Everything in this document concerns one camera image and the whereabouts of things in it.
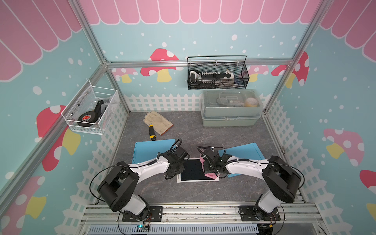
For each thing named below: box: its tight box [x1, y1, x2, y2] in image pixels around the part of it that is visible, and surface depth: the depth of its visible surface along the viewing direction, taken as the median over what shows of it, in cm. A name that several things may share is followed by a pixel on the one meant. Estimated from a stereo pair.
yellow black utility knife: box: [148, 124, 157, 141], surface depth 108 cm
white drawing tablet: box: [176, 157, 220, 184], surface depth 87 cm
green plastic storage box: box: [200, 89, 264, 127], surface depth 104 cm
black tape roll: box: [77, 111, 96, 128], surface depth 70 cm
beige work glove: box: [142, 111, 174, 136], surface depth 115 cm
